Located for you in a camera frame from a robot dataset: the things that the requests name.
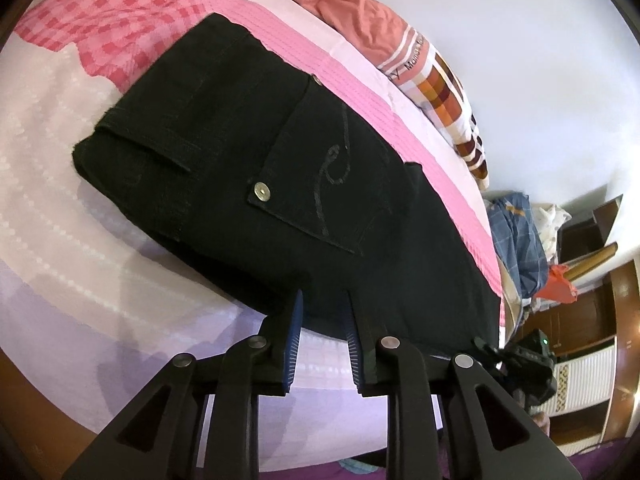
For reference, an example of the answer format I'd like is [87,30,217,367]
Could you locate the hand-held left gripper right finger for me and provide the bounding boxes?
[342,290,583,480]

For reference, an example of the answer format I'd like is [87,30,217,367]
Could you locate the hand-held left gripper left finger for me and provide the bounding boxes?
[62,289,306,480]

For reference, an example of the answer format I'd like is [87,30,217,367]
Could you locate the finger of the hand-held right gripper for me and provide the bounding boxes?
[472,336,506,366]

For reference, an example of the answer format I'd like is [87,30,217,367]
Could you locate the black pants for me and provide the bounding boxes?
[72,12,501,361]

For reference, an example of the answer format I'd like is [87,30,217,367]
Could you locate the white slatted panel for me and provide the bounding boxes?
[542,345,618,411]

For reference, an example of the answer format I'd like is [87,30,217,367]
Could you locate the beige mattress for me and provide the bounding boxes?
[500,260,526,341]

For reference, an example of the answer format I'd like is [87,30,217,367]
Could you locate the red plastic bag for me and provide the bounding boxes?
[537,264,578,306]

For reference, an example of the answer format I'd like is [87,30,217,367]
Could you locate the blue plaid cloth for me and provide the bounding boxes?
[487,192,551,306]

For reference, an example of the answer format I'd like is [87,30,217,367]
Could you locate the brown wooden cabinet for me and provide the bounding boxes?
[525,195,640,456]

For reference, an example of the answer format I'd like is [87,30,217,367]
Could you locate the white floral cloth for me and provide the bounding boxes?
[532,202,571,261]

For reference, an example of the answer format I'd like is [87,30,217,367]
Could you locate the pink checked bedsheet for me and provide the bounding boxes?
[0,0,506,461]

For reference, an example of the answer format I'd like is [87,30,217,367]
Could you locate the orange plaid pillow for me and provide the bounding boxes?
[282,0,491,191]

